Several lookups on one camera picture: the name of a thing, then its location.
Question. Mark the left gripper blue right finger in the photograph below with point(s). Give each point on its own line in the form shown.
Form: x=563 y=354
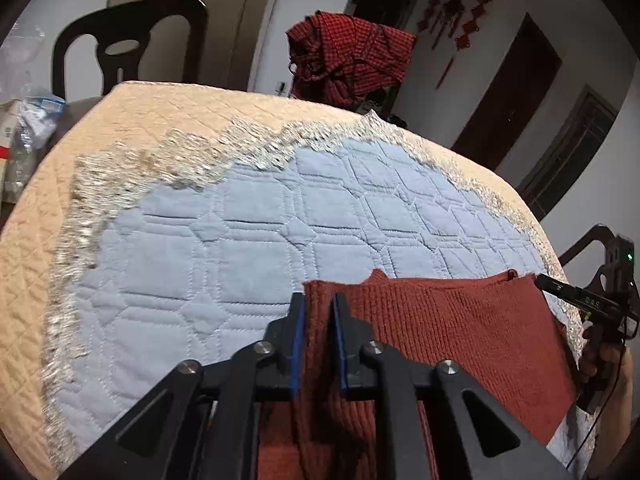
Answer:
x=358 y=353

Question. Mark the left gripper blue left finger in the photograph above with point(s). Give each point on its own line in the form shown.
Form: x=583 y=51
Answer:
x=287 y=335

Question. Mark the rust red knit sweater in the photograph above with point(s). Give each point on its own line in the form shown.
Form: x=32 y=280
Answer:
x=500 y=329

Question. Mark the right hand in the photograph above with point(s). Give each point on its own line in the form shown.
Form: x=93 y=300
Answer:
x=615 y=419

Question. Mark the dark wooden chair right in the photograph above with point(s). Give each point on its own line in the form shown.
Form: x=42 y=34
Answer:
x=597 y=234

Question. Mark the dark wooden chair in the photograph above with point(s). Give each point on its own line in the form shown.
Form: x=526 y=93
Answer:
x=597 y=234
x=123 y=34

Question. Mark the quilted light blue table cover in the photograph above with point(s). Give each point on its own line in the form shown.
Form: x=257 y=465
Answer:
x=175 y=221

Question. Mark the dark framed window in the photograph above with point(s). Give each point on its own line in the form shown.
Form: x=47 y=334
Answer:
x=569 y=154

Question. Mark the dark red wooden door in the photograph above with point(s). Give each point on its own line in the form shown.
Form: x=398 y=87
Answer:
x=512 y=99

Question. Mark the red checked cloth pile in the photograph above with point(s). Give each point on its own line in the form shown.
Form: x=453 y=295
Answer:
x=338 y=60

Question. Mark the red Chinese knot decorations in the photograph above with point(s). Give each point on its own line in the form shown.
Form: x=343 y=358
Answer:
x=452 y=20

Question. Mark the clutter of bottles and bags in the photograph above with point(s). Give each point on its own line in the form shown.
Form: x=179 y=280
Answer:
x=29 y=114

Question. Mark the dark wooden chair left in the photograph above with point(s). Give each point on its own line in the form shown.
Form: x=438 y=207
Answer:
x=123 y=34

